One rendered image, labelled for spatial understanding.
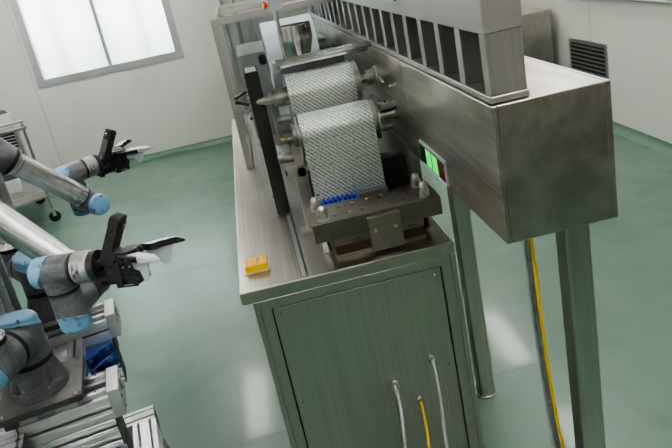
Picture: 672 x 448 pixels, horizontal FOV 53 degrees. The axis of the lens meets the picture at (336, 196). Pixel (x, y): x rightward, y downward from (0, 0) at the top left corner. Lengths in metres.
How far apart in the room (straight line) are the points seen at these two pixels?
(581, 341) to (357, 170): 0.89
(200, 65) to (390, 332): 5.87
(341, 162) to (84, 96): 5.92
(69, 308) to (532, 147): 1.10
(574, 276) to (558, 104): 0.43
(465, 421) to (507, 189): 1.18
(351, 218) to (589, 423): 0.84
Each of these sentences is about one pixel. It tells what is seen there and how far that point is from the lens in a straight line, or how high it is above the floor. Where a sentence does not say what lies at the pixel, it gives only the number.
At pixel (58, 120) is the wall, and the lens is 8.02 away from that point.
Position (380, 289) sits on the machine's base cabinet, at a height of 0.80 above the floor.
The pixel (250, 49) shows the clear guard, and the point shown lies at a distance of 3.14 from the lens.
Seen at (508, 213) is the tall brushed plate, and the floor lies 1.21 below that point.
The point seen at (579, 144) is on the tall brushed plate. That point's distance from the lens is 1.46.
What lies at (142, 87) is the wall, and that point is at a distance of 7.80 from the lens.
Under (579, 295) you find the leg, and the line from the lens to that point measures 1.68.
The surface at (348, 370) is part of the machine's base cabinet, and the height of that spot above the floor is 0.55.
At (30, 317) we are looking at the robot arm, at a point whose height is 1.04.
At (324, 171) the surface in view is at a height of 1.13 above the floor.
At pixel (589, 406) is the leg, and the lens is 1.86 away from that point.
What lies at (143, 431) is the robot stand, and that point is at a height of 0.23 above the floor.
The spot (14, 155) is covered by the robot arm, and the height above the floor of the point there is 1.37.
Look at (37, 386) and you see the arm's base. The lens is 2.04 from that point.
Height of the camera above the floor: 1.78
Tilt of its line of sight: 20 degrees down
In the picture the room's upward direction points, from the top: 12 degrees counter-clockwise
